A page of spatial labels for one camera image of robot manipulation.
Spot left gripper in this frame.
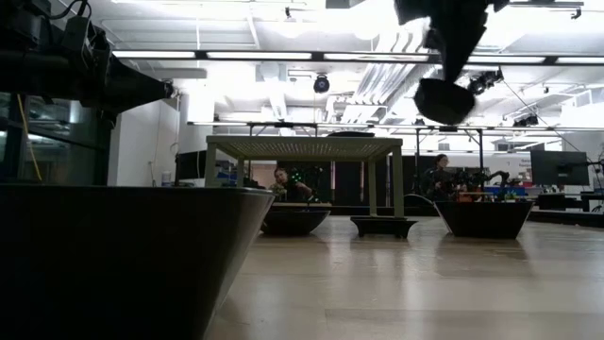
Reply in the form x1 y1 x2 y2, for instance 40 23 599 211
46 46 175 114

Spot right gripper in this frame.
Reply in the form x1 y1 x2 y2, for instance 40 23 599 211
394 0 510 84

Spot black round glossy bowl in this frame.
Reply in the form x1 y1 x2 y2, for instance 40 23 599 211
327 130 375 139

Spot black square dish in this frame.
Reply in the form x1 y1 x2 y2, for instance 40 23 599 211
433 200 535 240

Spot small black dish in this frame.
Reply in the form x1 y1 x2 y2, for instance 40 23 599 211
349 215 419 239

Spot black ceiling light cluster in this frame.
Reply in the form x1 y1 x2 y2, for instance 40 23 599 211
512 113 540 128
467 67 505 96

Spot black framed glass partition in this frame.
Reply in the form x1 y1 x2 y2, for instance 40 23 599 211
0 92 118 186

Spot black computer monitor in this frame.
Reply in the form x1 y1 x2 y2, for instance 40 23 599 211
175 149 208 181
529 149 591 187

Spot overhead LED light bar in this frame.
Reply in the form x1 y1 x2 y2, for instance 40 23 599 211
110 49 604 66

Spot person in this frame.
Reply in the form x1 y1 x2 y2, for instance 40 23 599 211
267 167 313 204
419 153 458 203

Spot black rounded chair back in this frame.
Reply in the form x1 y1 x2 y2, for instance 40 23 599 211
404 193 436 209

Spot black square bowl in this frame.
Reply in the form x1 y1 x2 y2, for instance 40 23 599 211
0 182 276 340

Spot mint green perforated shelf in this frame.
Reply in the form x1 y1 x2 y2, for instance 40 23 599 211
205 135 406 224

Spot black desk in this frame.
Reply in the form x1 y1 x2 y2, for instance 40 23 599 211
537 191 604 213

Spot black oval bowl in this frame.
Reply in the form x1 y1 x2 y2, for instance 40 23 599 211
260 207 332 237

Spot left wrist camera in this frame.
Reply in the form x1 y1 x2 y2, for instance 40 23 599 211
59 16 112 57

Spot black overhead frame beam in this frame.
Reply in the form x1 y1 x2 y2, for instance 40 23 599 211
187 120 604 134

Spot black background frame posts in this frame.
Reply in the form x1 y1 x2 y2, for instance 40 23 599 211
413 127 486 205

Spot yellow cable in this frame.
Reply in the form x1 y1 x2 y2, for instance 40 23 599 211
16 93 43 183

